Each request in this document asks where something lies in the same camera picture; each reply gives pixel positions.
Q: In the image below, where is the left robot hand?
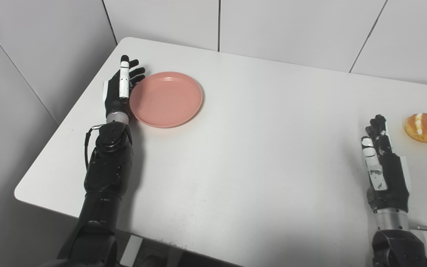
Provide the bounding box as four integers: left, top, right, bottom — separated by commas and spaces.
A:
103, 55, 146, 116

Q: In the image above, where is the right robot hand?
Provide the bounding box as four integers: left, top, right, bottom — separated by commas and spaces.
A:
361, 114, 411, 213

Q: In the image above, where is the pink round plate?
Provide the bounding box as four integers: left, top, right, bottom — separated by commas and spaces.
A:
129, 72, 203, 129

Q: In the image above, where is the cream puff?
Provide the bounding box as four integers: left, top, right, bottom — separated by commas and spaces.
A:
405, 112, 427, 144

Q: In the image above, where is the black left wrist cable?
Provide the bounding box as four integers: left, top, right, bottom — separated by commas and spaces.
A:
84, 125, 103, 171

